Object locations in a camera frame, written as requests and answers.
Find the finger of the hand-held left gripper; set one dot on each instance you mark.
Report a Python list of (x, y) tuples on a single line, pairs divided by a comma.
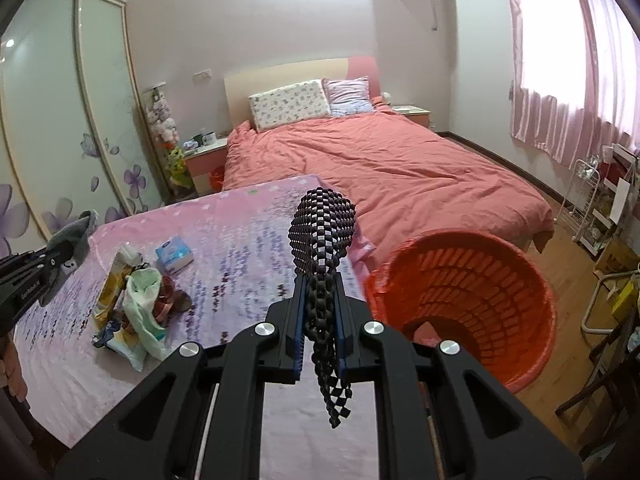
[(57, 256)]

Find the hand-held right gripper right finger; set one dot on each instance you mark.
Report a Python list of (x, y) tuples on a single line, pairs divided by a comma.
[(342, 340)]

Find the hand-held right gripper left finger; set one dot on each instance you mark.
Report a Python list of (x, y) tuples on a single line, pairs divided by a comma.
[(298, 325)]

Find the grey cloth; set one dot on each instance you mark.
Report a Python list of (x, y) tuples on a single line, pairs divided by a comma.
[(80, 232)]

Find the black checkered mesh cloth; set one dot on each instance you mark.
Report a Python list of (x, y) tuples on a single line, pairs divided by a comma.
[(322, 230)]

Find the navy cracker packet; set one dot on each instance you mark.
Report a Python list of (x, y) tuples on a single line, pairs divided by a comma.
[(122, 347)]

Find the orange plastic basket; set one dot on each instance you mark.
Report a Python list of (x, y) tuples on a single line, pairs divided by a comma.
[(480, 280)]

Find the person's left forearm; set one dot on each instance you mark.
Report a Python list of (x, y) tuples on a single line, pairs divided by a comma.
[(10, 370)]

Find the gold snack wrapper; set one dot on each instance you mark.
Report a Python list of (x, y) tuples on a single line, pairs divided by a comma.
[(111, 287)]

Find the crumpled white tissue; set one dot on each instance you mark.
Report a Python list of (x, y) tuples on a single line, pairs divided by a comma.
[(129, 254)]

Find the green plastic bag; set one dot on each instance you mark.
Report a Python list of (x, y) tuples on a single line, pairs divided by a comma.
[(142, 305)]

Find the pink floral printed blanket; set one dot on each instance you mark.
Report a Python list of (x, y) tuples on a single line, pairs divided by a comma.
[(240, 230)]

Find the red wrapper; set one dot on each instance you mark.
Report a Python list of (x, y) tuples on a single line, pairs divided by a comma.
[(165, 297)]

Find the blue tissue pack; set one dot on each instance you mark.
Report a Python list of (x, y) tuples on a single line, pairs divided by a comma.
[(173, 256)]

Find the floral sliding door wardrobe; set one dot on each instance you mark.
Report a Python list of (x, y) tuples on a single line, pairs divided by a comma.
[(60, 120)]

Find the small orange bin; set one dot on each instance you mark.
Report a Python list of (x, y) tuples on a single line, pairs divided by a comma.
[(216, 180)]

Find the column of plush toys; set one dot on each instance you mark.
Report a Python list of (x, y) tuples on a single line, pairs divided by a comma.
[(162, 120)]

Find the pink and white nightstand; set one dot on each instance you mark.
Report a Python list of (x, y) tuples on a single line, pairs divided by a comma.
[(205, 165), (412, 112)]

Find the coral bed duvet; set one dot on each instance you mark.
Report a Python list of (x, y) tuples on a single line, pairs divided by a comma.
[(400, 170)]

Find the white mug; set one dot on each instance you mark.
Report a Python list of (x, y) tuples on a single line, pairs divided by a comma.
[(209, 136)]

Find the white floral pillow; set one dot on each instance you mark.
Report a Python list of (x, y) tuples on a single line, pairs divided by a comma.
[(287, 105)]

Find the pink striped pillow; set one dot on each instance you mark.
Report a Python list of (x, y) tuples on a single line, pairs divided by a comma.
[(347, 95)]

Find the beige and pink headboard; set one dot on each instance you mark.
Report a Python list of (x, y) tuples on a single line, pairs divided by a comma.
[(280, 77)]

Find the dark wooden chair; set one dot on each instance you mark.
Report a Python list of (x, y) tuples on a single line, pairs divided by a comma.
[(607, 375)]

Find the pink curtain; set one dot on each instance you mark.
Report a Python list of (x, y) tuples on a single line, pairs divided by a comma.
[(565, 60)]

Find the white wall socket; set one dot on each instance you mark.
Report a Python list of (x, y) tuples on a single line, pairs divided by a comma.
[(202, 75)]

